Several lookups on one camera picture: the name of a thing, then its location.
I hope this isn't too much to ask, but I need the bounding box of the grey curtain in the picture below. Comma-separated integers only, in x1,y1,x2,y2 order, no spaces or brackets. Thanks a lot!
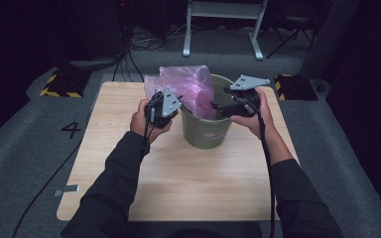
299,0,361,80

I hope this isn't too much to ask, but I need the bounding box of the black tripod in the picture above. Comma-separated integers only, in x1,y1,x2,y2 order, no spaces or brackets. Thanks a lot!
266,16,316,60

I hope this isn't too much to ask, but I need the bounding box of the left hand-held gripper cable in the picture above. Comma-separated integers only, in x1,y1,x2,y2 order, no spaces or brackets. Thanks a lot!
143,98,157,157

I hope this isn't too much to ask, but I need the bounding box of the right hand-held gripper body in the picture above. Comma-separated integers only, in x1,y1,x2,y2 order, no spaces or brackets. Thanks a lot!
222,74,271,119

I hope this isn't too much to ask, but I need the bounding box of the grey stand base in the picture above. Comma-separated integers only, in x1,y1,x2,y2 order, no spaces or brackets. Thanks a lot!
67,58,127,72

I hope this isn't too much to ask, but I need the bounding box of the long black floor cable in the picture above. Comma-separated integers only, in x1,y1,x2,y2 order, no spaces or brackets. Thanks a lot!
11,108,93,238

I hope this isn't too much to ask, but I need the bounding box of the black yellow striped base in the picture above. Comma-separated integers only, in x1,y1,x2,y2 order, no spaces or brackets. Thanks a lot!
39,69,92,99
274,73,319,102

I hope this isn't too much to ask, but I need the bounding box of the pink plastic bag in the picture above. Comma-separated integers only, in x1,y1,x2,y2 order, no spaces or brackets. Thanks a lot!
143,64,217,121

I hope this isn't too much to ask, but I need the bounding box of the green plastic bin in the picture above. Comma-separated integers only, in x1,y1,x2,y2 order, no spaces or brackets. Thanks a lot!
180,73,237,151

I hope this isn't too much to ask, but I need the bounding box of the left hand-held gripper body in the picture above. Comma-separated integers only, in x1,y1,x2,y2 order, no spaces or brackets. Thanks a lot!
144,85,184,130

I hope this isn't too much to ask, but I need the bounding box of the hand-held gripper cable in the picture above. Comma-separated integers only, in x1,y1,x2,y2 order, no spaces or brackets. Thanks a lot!
256,107,277,238
143,98,157,157

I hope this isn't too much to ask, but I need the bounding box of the grey tape piece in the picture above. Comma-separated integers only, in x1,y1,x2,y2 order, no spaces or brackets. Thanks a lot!
54,183,80,198

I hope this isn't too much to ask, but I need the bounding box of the person's left hand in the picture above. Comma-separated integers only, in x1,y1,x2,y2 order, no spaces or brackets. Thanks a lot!
129,98,173,144

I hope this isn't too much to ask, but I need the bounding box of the bundle of black cables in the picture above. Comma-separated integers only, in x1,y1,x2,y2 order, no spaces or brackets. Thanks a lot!
112,26,192,83

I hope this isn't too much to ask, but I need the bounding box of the person's right hand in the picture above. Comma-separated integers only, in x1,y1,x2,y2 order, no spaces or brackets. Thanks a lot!
229,88,276,142

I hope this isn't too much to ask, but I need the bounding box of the white metal stand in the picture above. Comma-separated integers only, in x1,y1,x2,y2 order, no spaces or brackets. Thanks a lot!
182,0,268,61

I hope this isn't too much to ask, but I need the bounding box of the right hand-held gripper cable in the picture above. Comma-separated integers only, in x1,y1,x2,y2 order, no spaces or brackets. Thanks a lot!
256,107,277,238

